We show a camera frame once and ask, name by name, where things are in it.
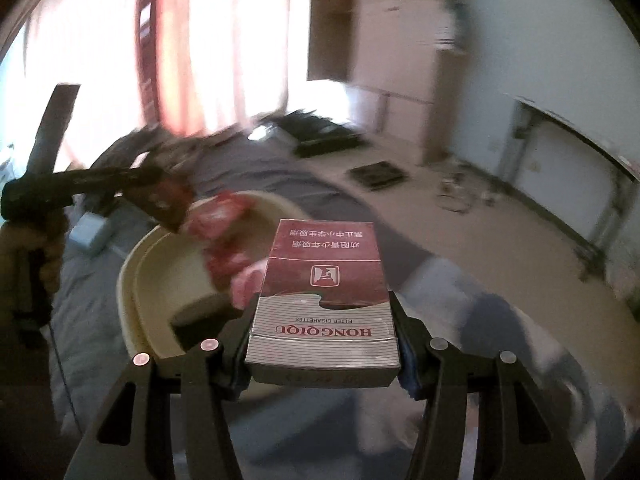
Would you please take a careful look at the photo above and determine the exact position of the black open suitcase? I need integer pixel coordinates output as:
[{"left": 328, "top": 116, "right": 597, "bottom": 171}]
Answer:
[{"left": 272, "top": 110, "right": 366, "bottom": 158}]

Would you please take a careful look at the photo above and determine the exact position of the black foam tray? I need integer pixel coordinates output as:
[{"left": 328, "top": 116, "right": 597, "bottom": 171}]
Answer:
[{"left": 347, "top": 160, "right": 407, "bottom": 191}]

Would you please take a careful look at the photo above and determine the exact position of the red curtain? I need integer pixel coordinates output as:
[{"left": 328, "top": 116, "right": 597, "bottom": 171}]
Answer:
[{"left": 136, "top": 0, "right": 291, "bottom": 138}]

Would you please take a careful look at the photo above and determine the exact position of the wooden wardrobe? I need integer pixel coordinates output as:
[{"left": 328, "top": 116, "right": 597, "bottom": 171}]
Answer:
[{"left": 307, "top": 0, "right": 466, "bottom": 165}]

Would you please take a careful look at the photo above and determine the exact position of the grey bed sheet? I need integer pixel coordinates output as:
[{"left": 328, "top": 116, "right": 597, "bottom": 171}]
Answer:
[{"left": 46, "top": 136, "right": 431, "bottom": 437}]

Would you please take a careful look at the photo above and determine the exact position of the cream plastic basin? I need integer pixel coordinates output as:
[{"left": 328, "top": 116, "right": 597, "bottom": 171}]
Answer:
[{"left": 116, "top": 191, "right": 309, "bottom": 359}]

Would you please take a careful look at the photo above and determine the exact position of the black folding table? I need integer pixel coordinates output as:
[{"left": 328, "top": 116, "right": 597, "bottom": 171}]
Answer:
[{"left": 491, "top": 96, "right": 639, "bottom": 282}]

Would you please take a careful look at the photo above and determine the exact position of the red white small box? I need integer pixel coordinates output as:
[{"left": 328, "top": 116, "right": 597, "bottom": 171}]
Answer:
[{"left": 180, "top": 192, "right": 267, "bottom": 310}]

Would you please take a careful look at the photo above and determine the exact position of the tangled floor cable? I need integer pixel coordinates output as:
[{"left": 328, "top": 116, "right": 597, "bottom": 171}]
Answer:
[{"left": 434, "top": 164, "right": 501, "bottom": 215}]

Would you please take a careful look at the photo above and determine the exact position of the dark red cigarette box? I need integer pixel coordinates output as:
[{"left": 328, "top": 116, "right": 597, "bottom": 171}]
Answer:
[{"left": 122, "top": 168, "right": 194, "bottom": 233}]

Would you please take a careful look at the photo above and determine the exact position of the Hongqiqu cigarette box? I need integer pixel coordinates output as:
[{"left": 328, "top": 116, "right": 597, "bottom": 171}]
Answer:
[{"left": 245, "top": 219, "right": 400, "bottom": 388}]

